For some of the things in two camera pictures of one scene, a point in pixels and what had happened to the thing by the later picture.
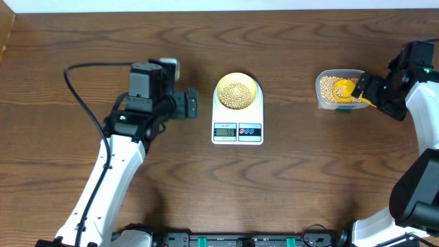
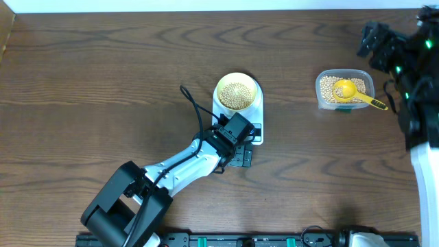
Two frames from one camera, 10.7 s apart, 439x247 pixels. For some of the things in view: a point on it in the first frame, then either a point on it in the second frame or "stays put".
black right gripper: x=398 y=112 -> x=393 y=42
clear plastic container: x=334 y=89 stays put
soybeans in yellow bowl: x=235 y=95 stays put
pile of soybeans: x=326 y=84 stays put
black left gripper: x=181 y=112 -> x=241 y=161
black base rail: x=247 y=239 stays put
